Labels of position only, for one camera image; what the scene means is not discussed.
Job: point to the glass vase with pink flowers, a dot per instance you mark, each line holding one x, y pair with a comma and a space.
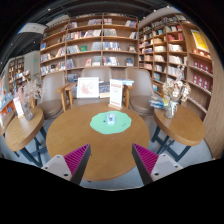
28, 113

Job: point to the small white table sign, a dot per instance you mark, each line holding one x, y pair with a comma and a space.
18, 106

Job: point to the angled wooden bookshelf unit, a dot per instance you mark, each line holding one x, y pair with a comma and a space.
166, 46

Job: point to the beige wooden armchair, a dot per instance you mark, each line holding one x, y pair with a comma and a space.
51, 88
96, 71
141, 86

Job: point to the transparent computer mouse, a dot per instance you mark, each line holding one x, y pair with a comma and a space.
110, 118

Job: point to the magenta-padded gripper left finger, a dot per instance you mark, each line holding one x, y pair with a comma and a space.
76, 160

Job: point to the dark standing book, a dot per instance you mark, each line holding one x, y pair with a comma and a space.
104, 88

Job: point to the glass vase with pale flowers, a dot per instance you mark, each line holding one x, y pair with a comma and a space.
170, 110

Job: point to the round wooden side table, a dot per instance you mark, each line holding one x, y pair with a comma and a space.
181, 128
23, 130

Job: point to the white sign on wooden base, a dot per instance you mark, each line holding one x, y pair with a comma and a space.
116, 91

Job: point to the small distant bookshelf unit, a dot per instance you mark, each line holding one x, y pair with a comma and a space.
16, 70

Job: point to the green wavy-edged mouse pad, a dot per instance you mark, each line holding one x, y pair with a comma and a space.
98, 125

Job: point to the white framed red picture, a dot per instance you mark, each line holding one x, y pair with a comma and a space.
88, 87

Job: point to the stack of books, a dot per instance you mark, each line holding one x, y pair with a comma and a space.
157, 102

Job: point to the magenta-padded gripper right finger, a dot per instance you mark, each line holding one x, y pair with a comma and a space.
146, 160

